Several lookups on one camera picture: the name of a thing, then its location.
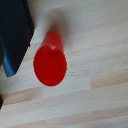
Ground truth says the red plastic cup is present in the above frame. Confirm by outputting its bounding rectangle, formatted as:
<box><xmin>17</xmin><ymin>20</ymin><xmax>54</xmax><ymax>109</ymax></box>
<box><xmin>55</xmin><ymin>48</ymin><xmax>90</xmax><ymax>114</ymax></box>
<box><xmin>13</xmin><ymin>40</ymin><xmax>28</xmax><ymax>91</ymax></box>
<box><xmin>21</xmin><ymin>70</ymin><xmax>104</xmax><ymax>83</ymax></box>
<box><xmin>33</xmin><ymin>31</ymin><xmax>68</xmax><ymax>88</ymax></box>

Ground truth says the blue hardcover book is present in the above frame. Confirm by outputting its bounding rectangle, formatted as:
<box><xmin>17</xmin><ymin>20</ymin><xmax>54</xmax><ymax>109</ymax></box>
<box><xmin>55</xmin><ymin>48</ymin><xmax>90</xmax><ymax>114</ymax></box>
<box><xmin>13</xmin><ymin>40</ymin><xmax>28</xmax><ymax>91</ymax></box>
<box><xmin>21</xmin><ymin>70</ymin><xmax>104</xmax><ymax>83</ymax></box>
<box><xmin>0</xmin><ymin>0</ymin><xmax>36</xmax><ymax>78</ymax></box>

